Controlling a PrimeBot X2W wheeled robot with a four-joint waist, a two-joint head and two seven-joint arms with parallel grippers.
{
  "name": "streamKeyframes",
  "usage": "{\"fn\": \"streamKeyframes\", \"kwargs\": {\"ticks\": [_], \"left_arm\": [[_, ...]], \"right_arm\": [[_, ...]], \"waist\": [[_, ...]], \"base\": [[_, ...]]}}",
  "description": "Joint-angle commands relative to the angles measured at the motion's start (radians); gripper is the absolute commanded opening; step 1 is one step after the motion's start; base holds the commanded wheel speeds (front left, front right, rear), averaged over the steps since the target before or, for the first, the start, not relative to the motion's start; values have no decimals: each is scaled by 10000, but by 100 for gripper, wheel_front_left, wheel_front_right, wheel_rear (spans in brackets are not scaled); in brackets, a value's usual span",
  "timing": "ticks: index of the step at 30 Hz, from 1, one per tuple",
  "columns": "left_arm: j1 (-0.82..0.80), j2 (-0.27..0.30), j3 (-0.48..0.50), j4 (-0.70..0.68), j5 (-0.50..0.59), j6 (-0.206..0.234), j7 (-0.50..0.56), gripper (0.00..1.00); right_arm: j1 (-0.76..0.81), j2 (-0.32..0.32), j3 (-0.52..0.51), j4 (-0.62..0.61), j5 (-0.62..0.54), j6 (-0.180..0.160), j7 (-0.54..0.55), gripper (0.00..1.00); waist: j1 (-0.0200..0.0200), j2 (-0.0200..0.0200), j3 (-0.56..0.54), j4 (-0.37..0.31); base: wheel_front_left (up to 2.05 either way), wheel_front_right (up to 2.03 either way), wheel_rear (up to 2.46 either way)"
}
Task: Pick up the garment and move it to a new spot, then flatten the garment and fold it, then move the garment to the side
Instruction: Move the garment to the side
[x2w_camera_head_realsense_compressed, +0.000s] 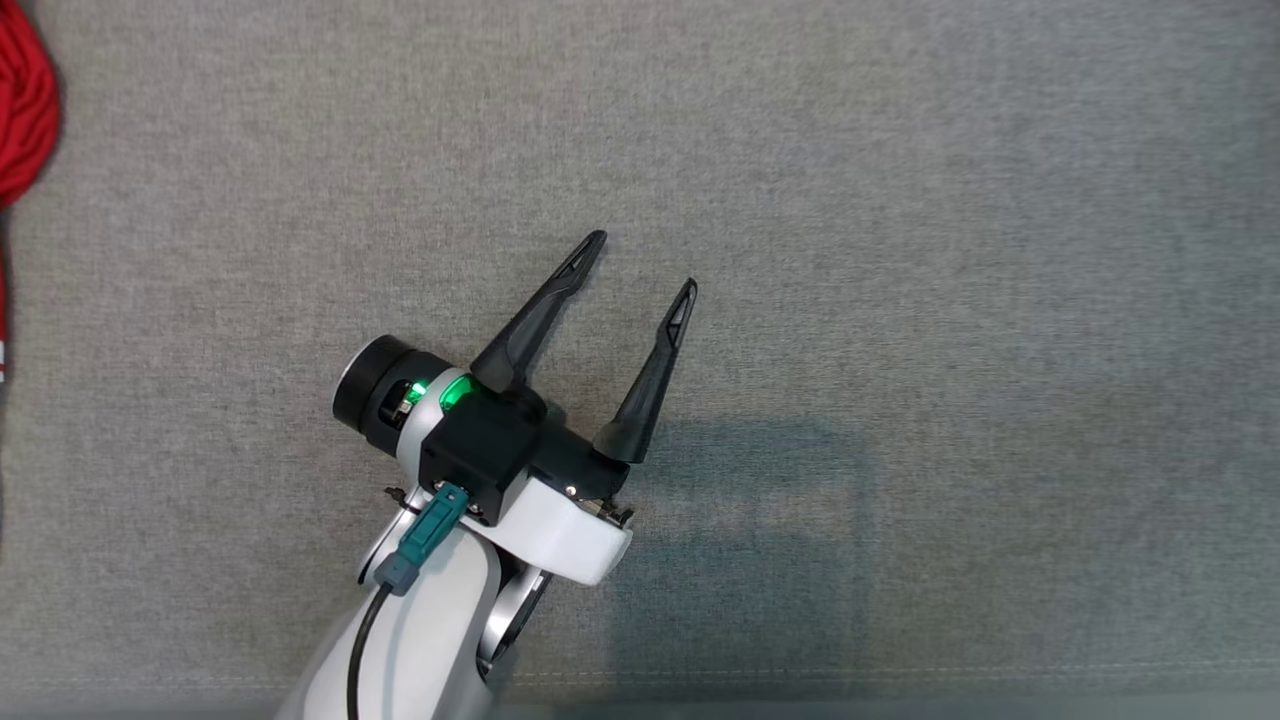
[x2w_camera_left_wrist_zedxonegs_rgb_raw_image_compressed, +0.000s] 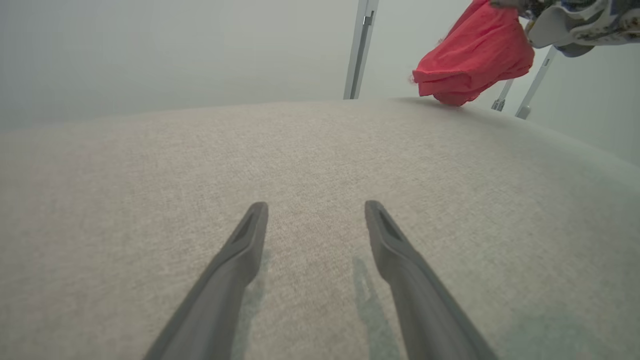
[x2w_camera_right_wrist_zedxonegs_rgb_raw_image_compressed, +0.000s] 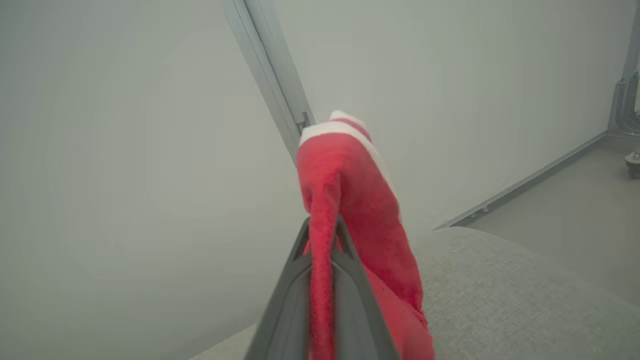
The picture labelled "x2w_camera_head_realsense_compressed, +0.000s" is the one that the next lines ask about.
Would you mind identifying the left arm cable teal plug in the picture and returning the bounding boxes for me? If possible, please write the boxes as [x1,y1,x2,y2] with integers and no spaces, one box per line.
[347,483,470,720]

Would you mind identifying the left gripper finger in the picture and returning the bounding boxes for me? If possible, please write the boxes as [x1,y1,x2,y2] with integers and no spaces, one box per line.
[592,278,700,465]
[469,230,609,394]

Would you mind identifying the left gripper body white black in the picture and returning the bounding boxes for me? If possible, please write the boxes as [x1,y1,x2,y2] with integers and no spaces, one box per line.
[332,335,634,587]

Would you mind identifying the red Bulls jersey white sleeves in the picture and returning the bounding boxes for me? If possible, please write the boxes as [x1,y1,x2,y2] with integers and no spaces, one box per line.
[0,0,63,386]

